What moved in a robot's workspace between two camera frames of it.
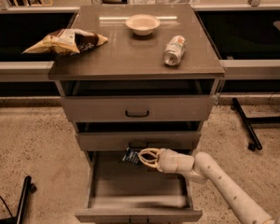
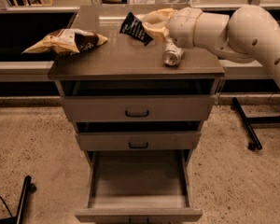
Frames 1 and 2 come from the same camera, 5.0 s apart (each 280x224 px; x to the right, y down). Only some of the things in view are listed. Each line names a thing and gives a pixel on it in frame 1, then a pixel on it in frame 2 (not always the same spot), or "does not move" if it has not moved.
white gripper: [170, 160] to [181, 26]
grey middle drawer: [119, 135] does not move
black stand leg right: [248, 121] does not move
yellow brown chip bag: [68, 42] does not move
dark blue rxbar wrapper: [131, 156] to [133, 28]
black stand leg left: [28, 189] does not move
